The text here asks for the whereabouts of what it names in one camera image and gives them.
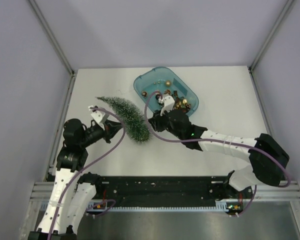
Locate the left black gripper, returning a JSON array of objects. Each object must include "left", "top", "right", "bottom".
[{"left": 79, "top": 119, "right": 124, "bottom": 148}]

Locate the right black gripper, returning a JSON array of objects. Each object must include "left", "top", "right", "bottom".
[{"left": 149, "top": 106, "right": 184, "bottom": 140}]

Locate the small green christmas tree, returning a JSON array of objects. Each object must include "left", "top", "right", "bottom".
[{"left": 97, "top": 96, "right": 152, "bottom": 145}]

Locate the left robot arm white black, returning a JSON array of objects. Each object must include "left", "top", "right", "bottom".
[{"left": 28, "top": 111, "right": 125, "bottom": 240}]

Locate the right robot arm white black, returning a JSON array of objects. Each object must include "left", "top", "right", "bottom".
[{"left": 147, "top": 110, "right": 291, "bottom": 198}]

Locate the brown ribbon gold berry sprig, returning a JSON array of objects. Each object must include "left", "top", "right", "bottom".
[{"left": 172, "top": 90, "right": 191, "bottom": 113}]

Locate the frosted pine cone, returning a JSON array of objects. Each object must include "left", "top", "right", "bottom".
[{"left": 141, "top": 91, "right": 148, "bottom": 98}]

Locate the small gold bauble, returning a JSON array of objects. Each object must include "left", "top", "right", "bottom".
[{"left": 165, "top": 80, "right": 172, "bottom": 87}]

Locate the teal plastic bin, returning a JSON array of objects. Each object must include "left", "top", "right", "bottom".
[{"left": 133, "top": 66, "right": 199, "bottom": 117}]

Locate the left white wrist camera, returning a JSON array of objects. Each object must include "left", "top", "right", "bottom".
[{"left": 88, "top": 105, "right": 109, "bottom": 130}]

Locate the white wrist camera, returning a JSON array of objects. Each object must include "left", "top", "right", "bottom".
[
  {"left": 88, "top": 105, "right": 109, "bottom": 130},
  {"left": 157, "top": 94, "right": 175, "bottom": 116}
]

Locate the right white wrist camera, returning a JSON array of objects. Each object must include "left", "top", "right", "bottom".
[{"left": 157, "top": 94, "right": 175, "bottom": 116}]

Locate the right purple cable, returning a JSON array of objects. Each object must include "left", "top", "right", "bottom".
[{"left": 144, "top": 91, "right": 292, "bottom": 218}]

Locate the purple cable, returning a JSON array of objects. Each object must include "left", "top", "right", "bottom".
[
  {"left": 144, "top": 91, "right": 292, "bottom": 218},
  {"left": 47, "top": 106, "right": 127, "bottom": 240}
]

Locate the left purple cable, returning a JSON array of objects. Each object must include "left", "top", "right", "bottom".
[{"left": 47, "top": 106, "right": 127, "bottom": 240}]

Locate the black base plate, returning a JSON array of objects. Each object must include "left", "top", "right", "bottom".
[{"left": 46, "top": 174, "right": 252, "bottom": 208}]

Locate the white slotted cable duct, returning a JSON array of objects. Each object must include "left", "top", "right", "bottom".
[{"left": 84, "top": 201, "right": 243, "bottom": 213}]

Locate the left aluminium corner post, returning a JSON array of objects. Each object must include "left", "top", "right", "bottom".
[{"left": 27, "top": 0, "right": 76, "bottom": 76}]

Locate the aluminium corner post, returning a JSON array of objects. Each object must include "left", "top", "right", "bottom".
[
  {"left": 27, "top": 0, "right": 76, "bottom": 76},
  {"left": 248, "top": 0, "right": 297, "bottom": 72}
]

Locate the aluminium front rail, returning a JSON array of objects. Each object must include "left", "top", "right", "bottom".
[{"left": 30, "top": 181, "right": 300, "bottom": 202}]

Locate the right aluminium corner post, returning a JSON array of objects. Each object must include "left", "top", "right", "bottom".
[{"left": 248, "top": 0, "right": 297, "bottom": 72}]

